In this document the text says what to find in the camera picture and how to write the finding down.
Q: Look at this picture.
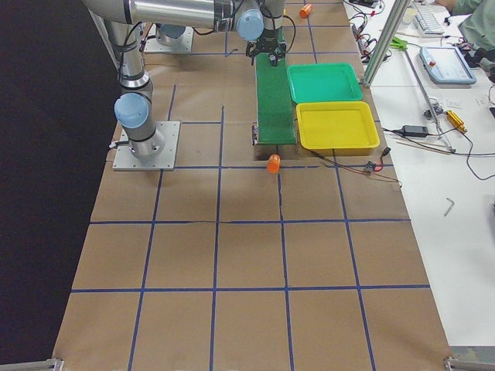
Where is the green conveyor belt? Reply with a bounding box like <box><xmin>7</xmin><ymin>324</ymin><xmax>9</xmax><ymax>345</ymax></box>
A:
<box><xmin>251</xmin><ymin>38</ymin><xmax>298</xmax><ymax>147</ymax></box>

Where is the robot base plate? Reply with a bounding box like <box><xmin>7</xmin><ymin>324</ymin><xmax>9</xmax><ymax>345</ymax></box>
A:
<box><xmin>112</xmin><ymin>121</ymin><xmax>181</xmax><ymax>171</ymax></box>

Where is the aluminium frame post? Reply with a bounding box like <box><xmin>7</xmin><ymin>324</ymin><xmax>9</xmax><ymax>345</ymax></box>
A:
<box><xmin>362</xmin><ymin>0</ymin><xmax>410</xmax><ymax>87</ymax></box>

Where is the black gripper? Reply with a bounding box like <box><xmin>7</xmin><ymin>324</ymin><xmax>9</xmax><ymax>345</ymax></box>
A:
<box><xmin>245</xmin><ymin>32</ymin><xmax>287</xmax><ymax>61</ymax></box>

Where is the orange cylinder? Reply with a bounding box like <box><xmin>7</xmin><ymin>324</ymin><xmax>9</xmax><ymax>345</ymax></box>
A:
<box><xmin>299</xmin><ymin>4</ymin><xmax>313</xmax><ymax>19</ymax></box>
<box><xmin>266</xmin><ymin>154</ymin><xmax>281</xmax><ymax>174</ymax></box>

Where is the green plastic tray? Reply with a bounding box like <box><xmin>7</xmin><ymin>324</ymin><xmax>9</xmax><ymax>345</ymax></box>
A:
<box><xmin>288</xmin><ymin>63</ymin><xmax>363</xmax><ymax>104</ymax></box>

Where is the yellow plastic tray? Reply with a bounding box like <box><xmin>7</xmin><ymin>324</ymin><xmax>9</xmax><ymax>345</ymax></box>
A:
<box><xmin>295</xmin><ymin>101</ymin><xmax>381</xmax><ymax>150</ymax></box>

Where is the teach pendant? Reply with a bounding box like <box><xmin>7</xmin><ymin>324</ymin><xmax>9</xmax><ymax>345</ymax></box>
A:
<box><xmin>419</xmin><ymin>46</ymin><xmax>477</xmax><ymax>85</ymax></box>

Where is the green reach grabber tool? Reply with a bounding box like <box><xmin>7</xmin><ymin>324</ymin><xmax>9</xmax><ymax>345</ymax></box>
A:
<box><xmin>390</xmin><ymin>35</ymin><xmax>457</xmax><ymax>154</ymax></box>

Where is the relay module with wires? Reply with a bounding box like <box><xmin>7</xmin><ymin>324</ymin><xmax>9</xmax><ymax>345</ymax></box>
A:
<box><xmin>350</xmin><ymin>20</ymin><xmax>377</xmax><ymax>64</ymax></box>

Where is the black power adapter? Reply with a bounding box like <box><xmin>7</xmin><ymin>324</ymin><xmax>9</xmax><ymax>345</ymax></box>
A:
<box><xmin>401</xmin><ymin>125</ymin><xmax>430</xmax><ymax>138</ymax></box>

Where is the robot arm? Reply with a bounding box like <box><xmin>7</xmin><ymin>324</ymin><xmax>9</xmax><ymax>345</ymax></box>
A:
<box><xmin>124</xmin><ymin>0</ymin><xmax>287</xmax><ymax>66</ymax></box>
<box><xmin>84</xmin><ymin>1</ymin><xmax>164</xmax><ymax>158</ymax></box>

